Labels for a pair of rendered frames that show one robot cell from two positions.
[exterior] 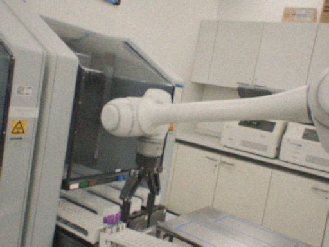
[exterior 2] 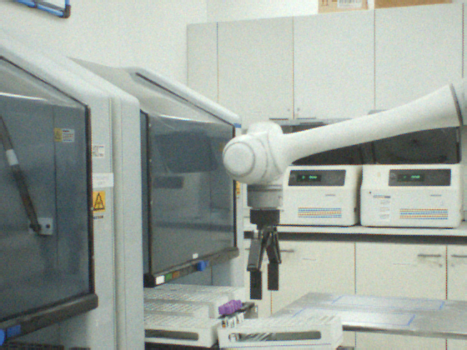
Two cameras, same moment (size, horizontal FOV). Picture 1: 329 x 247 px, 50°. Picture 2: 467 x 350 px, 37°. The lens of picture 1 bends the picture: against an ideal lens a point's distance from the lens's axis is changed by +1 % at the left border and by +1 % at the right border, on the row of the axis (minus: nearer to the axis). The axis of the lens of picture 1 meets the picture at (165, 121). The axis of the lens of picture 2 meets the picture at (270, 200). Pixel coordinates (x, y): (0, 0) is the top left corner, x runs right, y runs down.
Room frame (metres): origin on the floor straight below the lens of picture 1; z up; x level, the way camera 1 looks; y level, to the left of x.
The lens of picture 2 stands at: (-0.51, 0.47, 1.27)
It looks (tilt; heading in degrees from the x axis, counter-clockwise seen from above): 3 degrees down; 345
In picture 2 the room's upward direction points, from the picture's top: 1 degrees counter-clockwise
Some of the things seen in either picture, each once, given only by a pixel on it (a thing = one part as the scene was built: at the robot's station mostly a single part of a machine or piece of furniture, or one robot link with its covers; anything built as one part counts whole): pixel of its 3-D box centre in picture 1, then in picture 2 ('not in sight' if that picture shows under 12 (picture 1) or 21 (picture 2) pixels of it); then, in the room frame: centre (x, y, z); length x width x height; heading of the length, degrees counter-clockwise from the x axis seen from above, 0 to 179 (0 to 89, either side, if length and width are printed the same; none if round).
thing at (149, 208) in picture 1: (150, 203); (273, 277); (1.20, 0.00, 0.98); 0.03 x 0.01 x 0.07; 57
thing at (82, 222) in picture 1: (76, 220); (165, 332); (1.30, 0.27, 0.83); 0.30 x 0.10 x 0.06; 57
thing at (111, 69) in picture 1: (91, 98); (123, 163); (1.63, 0.35, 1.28); 0.61 x 0.51 x 0.63; 147
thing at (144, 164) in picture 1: (145, 167); (264, 227); (1.14, 0.04, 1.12); 0.08 x 0.07 x 0.09; 147
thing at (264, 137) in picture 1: (261, 119); (319, 172); (3.60, -0.97, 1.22); 0.62 x 0.56 x 0.64; 145
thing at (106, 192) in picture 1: (110, 198); (178, 306); (1.61, 0.20, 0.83); 0.30 x 0.10 x 0.06; 57
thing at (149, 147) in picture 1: (149, 145); (264, 197); (1.14, 0.04, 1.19); 0.09 x 0.09 x 0.06
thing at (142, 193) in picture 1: (131, 193); (198, 297); (1.74, 0.11, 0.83); 0.30 x 0.10 x 0.06; 57
